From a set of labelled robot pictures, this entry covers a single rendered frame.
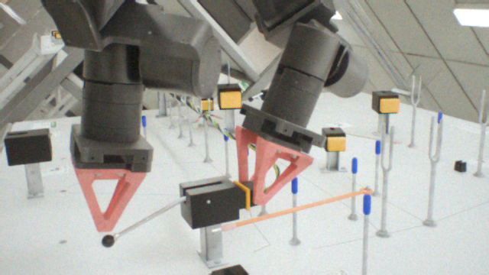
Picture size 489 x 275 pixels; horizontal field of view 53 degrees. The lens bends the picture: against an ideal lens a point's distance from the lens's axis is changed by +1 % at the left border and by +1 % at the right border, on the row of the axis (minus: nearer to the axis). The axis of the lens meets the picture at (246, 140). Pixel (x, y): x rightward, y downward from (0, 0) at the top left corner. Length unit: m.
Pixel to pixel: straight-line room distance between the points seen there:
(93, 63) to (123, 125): 0.06
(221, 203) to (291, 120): 0.12
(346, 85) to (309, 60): 0.08
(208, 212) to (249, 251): 0.09
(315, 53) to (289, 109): 0.07
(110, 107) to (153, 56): 0.07
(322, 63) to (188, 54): 0.17
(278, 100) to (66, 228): 0.34
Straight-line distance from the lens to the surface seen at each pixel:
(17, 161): 0.82
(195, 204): 0.53
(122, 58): 0.47
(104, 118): 0.47
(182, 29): 0.43
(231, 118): 1.13
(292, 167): 0.55
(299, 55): 0.54
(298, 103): 0.54
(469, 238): 0.67
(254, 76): 1.55
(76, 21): 0.43
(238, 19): 1.60
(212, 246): 0.57
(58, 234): 0.70
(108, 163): 0.48
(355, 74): 0.60
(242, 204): 0.56
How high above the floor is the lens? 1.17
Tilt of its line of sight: 3 degrees up
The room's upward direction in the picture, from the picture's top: 43 degrees clockwise
